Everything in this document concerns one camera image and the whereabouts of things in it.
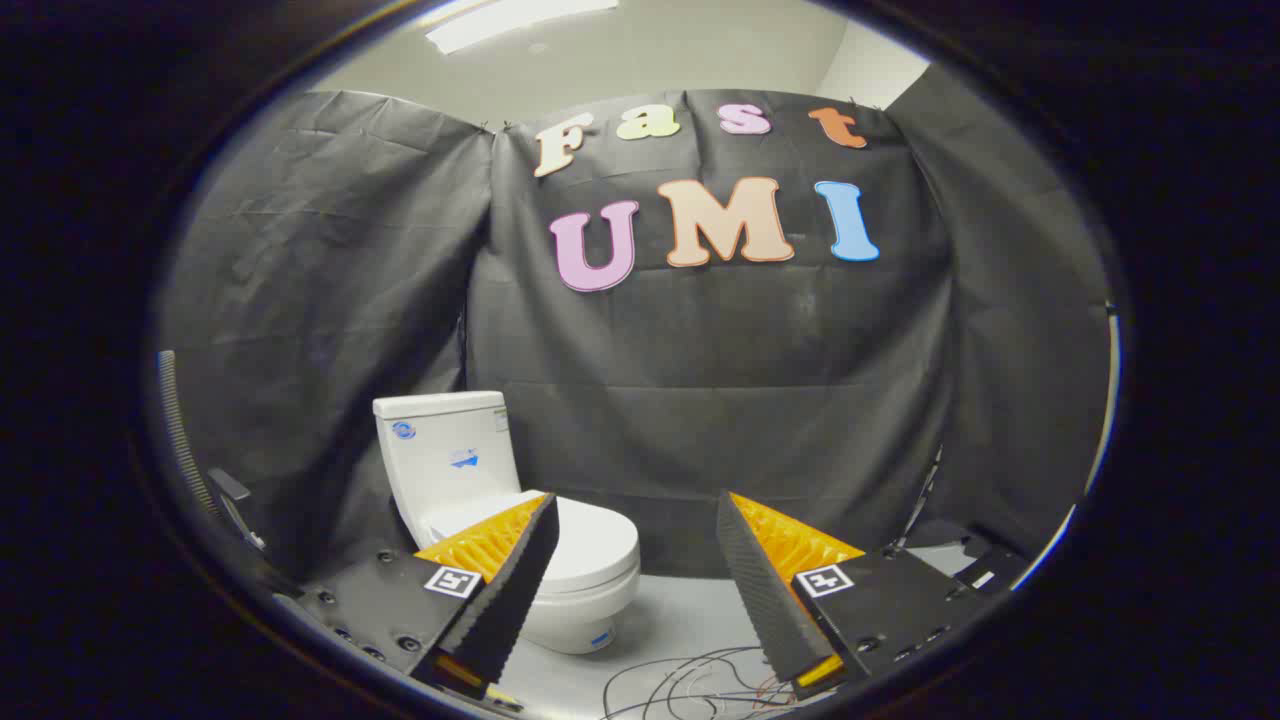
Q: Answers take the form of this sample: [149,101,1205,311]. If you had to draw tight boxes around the black box with white label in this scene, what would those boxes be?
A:
[955,545,1031,597]

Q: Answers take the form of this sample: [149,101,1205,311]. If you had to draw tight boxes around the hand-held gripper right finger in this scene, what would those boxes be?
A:
[715,489,1001,701]

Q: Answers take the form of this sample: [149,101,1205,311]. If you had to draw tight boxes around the white toilet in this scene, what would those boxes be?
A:
[373,390,642,656]

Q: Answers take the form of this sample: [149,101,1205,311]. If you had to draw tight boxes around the tangled thin floor cables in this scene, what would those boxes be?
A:
[600,647,801,720]

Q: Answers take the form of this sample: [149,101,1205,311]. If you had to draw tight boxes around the black backdrop cloth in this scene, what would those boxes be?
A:
[158,62,1113,581]

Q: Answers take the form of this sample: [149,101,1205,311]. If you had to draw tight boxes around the black stand device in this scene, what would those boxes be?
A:
[208,467,267,553]

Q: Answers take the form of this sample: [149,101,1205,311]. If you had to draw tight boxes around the ribbed grey hose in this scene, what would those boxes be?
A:
[157,350,217,513]

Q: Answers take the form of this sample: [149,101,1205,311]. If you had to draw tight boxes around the black hanging cable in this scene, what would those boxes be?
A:
[885,445,946,557]

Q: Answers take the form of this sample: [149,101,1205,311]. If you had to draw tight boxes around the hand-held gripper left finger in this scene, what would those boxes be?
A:
[272,490,562,713]

